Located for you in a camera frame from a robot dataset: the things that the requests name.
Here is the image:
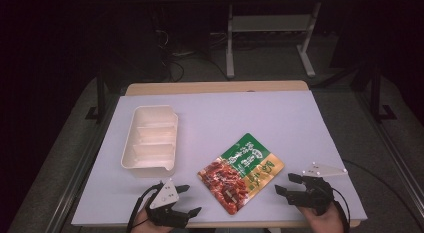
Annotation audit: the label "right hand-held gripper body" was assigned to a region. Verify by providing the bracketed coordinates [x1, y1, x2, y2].
[285, 161, 349, 217]

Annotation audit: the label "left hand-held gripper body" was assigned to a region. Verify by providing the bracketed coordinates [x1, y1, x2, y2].
[145, 178, 190, 229]

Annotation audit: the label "green and red food packet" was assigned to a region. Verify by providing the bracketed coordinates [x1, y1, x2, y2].
[196, 132, 286, 216]

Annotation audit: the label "white divided plastic container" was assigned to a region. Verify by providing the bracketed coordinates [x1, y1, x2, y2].
[120, 104, 180, 179]

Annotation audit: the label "person's right hand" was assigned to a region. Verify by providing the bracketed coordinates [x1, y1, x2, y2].
[297, 201, 346, 233]

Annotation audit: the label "person's left hand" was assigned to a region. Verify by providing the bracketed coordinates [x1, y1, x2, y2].
[130, 206, 175, 233]

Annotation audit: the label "white table mat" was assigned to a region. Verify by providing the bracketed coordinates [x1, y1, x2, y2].
[70, 89, 369, 228]

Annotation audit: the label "black metal stand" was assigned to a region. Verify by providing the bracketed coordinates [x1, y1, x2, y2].
[84, 68, 112, 125]
[352, 62, 398, 125]

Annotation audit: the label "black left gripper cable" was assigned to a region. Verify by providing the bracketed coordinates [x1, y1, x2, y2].
[126, 182, 165, 233]

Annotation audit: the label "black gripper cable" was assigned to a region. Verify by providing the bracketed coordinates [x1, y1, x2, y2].
[126, 182, 165, 233]
[331, 187, 352, 233]

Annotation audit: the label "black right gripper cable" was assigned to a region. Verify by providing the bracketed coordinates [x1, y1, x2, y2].
[331, 187, 352, 233]

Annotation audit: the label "black floor cable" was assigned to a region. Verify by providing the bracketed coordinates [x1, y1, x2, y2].
[342, 158, 424, 231]

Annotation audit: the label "metal frame rail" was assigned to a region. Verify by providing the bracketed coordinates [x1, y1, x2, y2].
[353, 91, 424, 211]
[42, 92, 122, 233]

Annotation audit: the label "black floor cables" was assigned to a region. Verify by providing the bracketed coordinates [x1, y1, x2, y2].
[153, 26, 232, 83]

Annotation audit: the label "white metal desk frame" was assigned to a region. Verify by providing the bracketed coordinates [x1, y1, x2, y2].
[225, 1, 323, 80]

